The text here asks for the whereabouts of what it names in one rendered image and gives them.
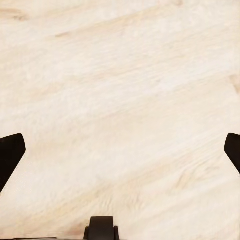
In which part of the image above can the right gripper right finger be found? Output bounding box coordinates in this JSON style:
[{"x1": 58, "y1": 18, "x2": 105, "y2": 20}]
[{"x1": 224, "y1": 133, "x2": 240, "y2": 173}]

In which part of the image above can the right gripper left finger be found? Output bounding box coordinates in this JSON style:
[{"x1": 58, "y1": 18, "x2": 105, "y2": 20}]
[{"x1": 0, "y1": 133, "x2": 26, "y2": 193}]

